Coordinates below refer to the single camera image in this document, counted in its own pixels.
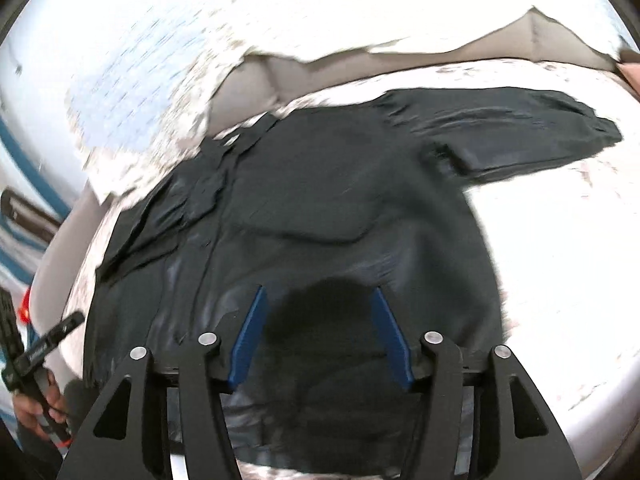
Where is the person's left hand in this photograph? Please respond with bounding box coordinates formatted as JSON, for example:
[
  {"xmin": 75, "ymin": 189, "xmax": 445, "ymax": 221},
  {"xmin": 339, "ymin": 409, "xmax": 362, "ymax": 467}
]
[{"xmin": 12, "ymin": 370, "xmax": 67, "ymax": 441}]

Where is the blue striped curtain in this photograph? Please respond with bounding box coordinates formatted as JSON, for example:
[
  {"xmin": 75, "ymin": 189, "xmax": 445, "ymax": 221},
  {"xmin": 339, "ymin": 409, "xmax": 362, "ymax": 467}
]
[{"xmin": 0, "ymin": 109, "xmax": 72, "ymax": 430}]

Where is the black leather jacket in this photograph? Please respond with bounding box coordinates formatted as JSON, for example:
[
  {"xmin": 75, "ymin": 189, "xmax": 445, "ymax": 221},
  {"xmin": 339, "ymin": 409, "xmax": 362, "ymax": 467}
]
[{"xmin": 82, "ymin": 88, "xmax": 622, "ymax": 476}]

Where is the white embossed lace cover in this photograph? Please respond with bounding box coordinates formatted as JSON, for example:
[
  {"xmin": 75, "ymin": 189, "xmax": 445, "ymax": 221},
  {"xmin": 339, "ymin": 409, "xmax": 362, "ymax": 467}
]
[{"xmin": 224, "ymin": 0, "xmax": 635, "ymax": 62}]

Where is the grey upholstered sofa frame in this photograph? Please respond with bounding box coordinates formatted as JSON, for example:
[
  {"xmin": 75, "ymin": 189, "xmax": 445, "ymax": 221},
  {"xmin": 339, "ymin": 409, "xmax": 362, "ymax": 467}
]
[{"xmin": 24, "ymin": 8, "xmax": 626, "ymax": 371}]

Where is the black bag strap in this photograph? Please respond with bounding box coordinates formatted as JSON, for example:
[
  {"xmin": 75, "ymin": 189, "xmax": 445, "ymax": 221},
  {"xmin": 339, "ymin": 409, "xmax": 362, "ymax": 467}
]
[{"xmin": 0, "ymin": 186, "xmax": 64, "ymax": 244}]

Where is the blue lace-trimmed cover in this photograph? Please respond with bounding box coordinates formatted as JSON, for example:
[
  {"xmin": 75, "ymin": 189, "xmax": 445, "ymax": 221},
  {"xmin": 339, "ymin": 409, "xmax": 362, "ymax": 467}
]
[{"xmin": 70, "ymin": 0, "xmax": 247, "ymax": 202}]

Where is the pink quilted floral bedspread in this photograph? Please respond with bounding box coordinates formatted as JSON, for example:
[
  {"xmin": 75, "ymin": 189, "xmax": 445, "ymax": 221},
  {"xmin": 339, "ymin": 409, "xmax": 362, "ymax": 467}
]
[{"xmin": 64, "ymin": 56, "xmax": 640, "ymax": 480}]

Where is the pink cushion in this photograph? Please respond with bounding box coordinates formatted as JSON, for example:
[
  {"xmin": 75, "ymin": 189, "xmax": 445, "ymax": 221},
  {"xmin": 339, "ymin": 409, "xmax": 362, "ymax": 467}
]
[{"xmin": 617, "ymin": 63, "xmax": 640, "ymax": 100}]

